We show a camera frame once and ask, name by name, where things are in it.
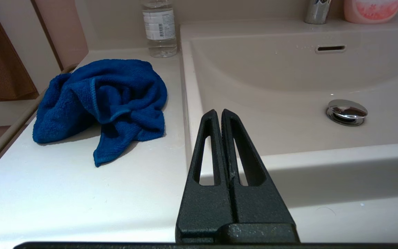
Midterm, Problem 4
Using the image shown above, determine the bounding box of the pink soap pump bottle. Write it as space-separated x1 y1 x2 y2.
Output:
343 0 398 24

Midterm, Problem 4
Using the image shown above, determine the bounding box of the chrome drain stopper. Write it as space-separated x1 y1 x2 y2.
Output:
326 99 368 126

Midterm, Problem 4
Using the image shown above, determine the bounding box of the chrome faucet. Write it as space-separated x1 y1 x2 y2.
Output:
304 0 332 25

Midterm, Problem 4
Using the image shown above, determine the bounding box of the blue terry cleaning cloth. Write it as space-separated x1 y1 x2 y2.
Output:
32 59 168 167

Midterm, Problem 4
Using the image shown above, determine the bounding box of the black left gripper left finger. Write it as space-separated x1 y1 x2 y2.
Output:
176 109 235 243

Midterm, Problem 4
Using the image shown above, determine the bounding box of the slim clear plastic water bottle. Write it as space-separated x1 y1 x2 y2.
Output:
142 0 178 58

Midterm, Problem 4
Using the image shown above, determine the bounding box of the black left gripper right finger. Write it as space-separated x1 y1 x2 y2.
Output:
221 109 300 243

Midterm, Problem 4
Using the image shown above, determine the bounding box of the white ceramic sink basin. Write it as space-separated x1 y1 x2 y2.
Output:
180 17 398 208

